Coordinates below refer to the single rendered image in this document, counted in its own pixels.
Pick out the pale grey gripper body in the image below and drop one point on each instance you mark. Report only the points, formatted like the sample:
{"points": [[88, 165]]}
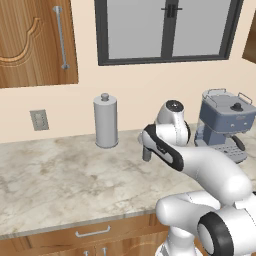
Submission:
{"points": [[147, 154]]}

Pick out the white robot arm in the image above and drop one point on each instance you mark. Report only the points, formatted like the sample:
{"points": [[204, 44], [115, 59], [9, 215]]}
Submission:
{"points": [[213, 166]]}

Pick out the wooden drawer front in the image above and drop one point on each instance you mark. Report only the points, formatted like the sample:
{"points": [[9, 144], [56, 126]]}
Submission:
{"points": [[126, 226]]}

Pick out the blue grey coffee machine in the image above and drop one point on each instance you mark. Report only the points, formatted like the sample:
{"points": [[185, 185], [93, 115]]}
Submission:
{"points": [[223, 120]]}

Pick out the wooden base cupboard door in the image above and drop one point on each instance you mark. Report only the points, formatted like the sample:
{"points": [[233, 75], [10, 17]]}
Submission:
{"points": [[63, 252], [133, 245]]}

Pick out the dark framed window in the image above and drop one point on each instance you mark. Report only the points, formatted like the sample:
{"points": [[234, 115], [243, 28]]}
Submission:
{"points": [[166, 30]]}

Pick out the grey wall outlet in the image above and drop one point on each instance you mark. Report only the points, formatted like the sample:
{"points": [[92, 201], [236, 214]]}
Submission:
{"points": [[39, 120]]}

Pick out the dark wooden wall cupboard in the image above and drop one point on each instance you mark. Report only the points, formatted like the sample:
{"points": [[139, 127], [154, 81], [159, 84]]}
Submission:
{"points": [[250, 40]]}

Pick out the wooden wall cupboard door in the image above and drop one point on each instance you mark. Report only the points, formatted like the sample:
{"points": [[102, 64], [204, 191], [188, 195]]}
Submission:
{"points": [[30, 43]]}

